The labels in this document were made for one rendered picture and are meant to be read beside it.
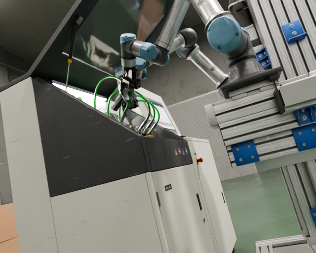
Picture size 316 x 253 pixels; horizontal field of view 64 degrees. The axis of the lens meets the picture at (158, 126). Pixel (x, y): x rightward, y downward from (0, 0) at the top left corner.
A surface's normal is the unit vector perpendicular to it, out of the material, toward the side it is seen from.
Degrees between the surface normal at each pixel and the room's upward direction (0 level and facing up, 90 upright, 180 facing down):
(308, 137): 90
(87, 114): 90
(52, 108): 90
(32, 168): 90
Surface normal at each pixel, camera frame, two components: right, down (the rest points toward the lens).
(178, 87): -0.33, -0.11
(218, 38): -0.49, 0.08
